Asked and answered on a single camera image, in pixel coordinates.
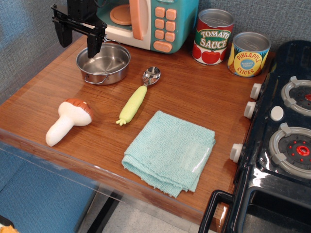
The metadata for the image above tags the teal toy microwave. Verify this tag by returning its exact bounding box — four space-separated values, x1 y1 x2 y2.
97 0 199 54

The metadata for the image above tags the small steel pot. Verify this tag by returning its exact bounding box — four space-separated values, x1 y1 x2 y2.
76 41 131 85

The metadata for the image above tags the spoon with yellow-green handle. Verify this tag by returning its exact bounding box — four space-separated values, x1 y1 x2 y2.
116 67 161 126

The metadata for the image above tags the tomato sauce can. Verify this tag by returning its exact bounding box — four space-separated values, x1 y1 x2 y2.
192 8 235 65

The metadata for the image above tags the black toy stove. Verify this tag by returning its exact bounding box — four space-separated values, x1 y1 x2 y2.
199 40 311 233

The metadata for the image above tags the pineapple slices can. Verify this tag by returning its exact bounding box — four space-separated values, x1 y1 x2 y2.
227 32 271 77

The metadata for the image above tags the light blue cloth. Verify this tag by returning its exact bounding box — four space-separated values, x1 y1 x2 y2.
121 111 216 198

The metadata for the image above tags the toy mushroom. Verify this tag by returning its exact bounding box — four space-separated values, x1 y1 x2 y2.
45 98 94 147

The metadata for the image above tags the orange plush object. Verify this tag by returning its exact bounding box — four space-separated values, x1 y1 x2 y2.
0 220 19 233

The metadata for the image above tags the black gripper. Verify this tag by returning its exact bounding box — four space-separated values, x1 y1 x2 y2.
51 0 107 58

